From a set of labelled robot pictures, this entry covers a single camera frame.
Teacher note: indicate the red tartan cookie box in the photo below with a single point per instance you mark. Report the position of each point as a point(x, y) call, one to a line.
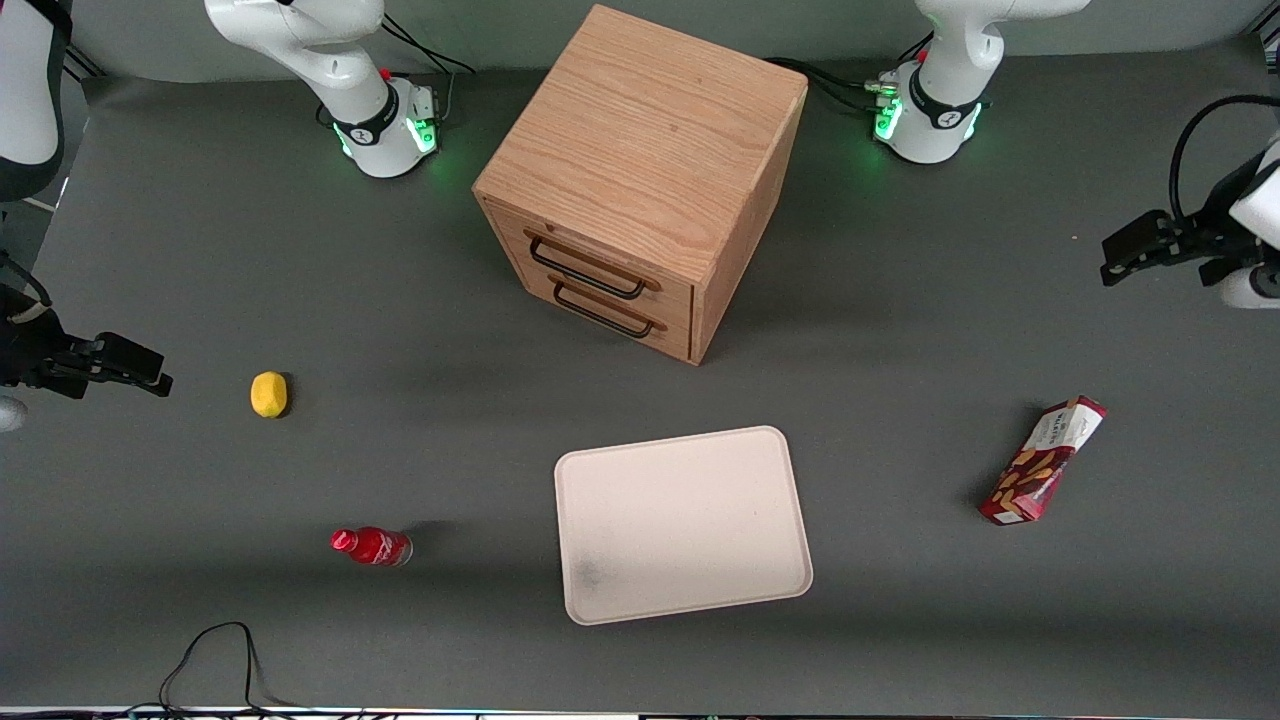
point(1040, 465)

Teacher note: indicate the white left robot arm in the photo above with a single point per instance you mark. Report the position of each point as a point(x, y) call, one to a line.
point(950, 60)

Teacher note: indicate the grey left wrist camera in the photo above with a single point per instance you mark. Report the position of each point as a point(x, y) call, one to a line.
point(1255, 290)

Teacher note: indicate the beige rectangular tray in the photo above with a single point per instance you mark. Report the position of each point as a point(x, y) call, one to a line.
point(680, 525)

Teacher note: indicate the yellow lemon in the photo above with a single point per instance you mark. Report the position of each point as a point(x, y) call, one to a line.
point(268, 394)

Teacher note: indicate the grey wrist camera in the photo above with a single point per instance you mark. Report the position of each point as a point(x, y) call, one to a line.
point(1255, 290)
point(8, 413)

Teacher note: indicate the wooden two-drawer cabinet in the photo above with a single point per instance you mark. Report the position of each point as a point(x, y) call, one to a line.
point(650, 130)

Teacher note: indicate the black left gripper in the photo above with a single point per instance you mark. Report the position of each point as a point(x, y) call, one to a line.
point(1200, 239)

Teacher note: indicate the small red drink bottle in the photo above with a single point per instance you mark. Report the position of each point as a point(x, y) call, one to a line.
point(372, 546)

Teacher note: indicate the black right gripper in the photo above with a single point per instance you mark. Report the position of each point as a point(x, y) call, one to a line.
point(30, 352)

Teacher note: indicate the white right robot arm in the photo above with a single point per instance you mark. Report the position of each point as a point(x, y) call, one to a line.
point(300, 40)

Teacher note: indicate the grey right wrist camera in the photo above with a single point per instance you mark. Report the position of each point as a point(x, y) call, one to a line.
point(8, 413)

